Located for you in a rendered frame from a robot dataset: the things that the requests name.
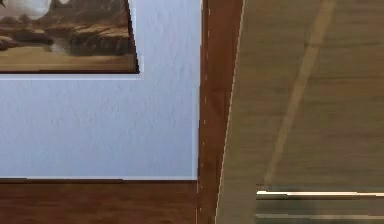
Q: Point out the tan wooden door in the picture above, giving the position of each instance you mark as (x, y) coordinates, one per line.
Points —
(300, 100)

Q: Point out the framed brown landscape painting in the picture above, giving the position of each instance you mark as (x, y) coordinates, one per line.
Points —
(66, 36)

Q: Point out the dark grey-green shelf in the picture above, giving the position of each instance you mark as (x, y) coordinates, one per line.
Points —
(320, 208)

